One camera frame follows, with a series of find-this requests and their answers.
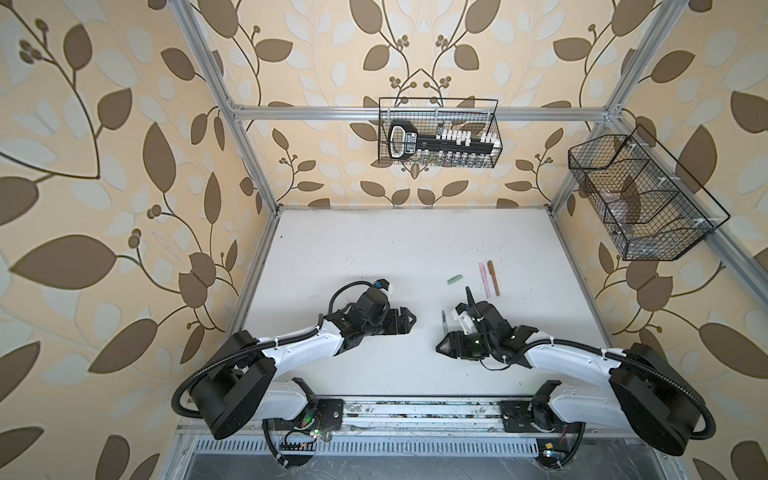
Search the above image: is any pink fountain pen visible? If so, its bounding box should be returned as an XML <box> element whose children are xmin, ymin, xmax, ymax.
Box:
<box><xmin>479</xmin><ymin>262</ymin><xmax>491</xmax><ymax>299</ymax></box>

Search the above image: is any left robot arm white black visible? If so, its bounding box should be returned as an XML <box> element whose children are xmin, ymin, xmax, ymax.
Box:
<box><xmin>171</xmin><ymin>279</ymin><xmax>417</xmax><ymax>440</ymax></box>

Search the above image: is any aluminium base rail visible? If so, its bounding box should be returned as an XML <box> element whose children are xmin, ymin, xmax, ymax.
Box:
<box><xmin>173</xmin><ymin>394</ymin><xmax>631</xmax><ymax>460</ymax></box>

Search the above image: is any rear wire basket black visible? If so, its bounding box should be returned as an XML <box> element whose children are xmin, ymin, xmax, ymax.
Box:
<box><xmin>377</xmin><ymin>96</ymin><xmax>503</xmax><ymax>169</ymax></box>

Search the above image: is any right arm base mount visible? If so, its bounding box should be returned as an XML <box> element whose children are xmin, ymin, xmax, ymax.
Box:
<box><xmin>498</xmin><ymin>399</ymin><xmax>583</xmax><ymax>435</ymax></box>

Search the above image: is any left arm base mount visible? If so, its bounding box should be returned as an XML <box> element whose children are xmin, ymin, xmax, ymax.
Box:
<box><xmin>269</xmin><ymin>398</ymin><xmax>345</xmax><ymax>433</ymax></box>

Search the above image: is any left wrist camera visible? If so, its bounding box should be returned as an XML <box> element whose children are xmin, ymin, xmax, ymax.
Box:
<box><xmin>374</xmin><ymin>279</ymin><xmax>391</xmax><ymax>292</ymax></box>

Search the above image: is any brown fountain pen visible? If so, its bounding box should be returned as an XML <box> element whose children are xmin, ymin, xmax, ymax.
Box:
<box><xmin>487</xmin><ymin>260</ymin><xmax>501</xmax><ymax>297</ymax></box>

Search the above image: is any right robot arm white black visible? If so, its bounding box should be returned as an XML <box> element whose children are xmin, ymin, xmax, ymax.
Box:
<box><xmin>435</xmin><ymin>297</ymin><xmax>716</xmax><ymax>456</ymax></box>

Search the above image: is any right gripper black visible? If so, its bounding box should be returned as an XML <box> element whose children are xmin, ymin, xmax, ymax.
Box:
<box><xmin>434</xmin><ymin>329</ymin><xmax>495</xmax><ymax>359</ymax></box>

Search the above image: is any side wire basket black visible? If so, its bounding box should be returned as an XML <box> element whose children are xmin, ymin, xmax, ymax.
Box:
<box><xmin>568</xmin><ymin>125</ymin><xmax>731</xmax><ymax>262</ymax></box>

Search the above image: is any black socket holder tool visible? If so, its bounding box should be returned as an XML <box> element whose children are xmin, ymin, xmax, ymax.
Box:
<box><xmin>385</xmin><ymin>120</ymin><xmax>503</xmax><ymax>160</ymax></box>

